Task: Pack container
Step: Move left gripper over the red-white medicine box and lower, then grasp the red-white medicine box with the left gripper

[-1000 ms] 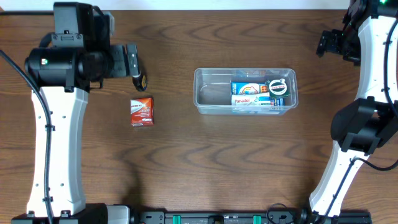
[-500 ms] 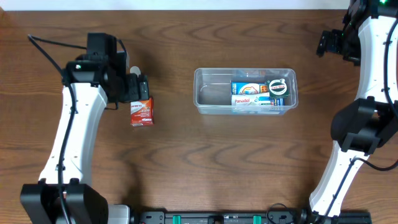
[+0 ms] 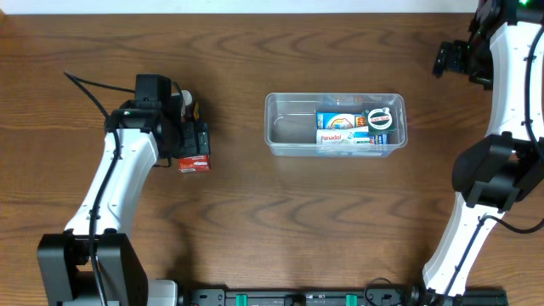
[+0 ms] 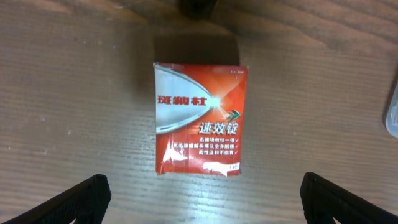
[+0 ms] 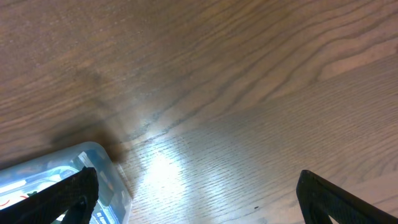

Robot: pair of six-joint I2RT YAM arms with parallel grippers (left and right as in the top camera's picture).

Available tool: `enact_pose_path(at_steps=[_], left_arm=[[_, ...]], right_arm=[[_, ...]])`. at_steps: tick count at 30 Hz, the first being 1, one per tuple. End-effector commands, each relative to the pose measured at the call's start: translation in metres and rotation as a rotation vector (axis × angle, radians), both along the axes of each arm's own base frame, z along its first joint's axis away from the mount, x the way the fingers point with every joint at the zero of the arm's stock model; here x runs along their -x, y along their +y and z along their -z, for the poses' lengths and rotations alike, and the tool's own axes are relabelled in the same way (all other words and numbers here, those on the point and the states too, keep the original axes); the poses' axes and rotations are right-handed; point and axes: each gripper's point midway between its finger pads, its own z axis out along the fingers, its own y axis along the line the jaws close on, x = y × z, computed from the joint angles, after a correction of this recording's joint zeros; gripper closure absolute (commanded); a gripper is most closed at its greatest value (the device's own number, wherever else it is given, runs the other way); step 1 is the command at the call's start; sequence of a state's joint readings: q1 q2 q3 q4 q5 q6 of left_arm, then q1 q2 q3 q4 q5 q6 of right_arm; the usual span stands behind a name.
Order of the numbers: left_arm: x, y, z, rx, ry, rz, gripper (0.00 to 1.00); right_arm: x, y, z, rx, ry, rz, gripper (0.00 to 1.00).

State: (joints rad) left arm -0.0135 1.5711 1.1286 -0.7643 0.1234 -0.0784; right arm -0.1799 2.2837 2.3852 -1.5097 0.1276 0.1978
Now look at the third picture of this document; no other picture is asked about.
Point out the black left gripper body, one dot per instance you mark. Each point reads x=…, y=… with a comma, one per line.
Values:
x=197, y=142

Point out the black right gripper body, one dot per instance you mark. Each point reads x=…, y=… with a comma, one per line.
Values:
x=456, y=56

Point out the dark bottle white cap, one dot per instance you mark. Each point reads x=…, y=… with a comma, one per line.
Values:
x=191, y=111

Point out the red medicine box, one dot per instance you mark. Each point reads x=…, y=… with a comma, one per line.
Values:
x=200, y=163

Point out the clear plastic container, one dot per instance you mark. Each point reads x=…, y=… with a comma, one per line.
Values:
x=290, y=121

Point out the dark green round-label packet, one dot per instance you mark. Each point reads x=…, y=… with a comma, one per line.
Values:
x=379, y=120

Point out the blue Kool Fever box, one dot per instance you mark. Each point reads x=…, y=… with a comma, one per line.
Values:
x=331, y=120

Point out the white Panadol box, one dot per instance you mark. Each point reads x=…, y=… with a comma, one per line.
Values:
x=350, y=136

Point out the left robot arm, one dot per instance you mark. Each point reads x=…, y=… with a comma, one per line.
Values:
x=92, y=262

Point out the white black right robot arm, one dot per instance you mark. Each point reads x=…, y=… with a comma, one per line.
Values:
x=504, y=54

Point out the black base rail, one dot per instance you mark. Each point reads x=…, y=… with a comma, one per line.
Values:
x=377, y=295

